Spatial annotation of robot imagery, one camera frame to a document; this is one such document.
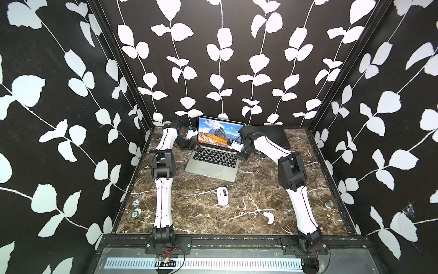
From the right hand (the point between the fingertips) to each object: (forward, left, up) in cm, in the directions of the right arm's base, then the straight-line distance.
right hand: (239, 151), depth 103 cm
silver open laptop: (-3, +15, -3) cm, 16 cm away
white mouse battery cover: (-37, -14, -4) cm, 40 cm away
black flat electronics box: (+20, -28, -5) cm, 35 cm away
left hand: (+4, +26, +1) cm, 27 cm away
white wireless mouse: (-28, +10, -1) cm, 30 cm away
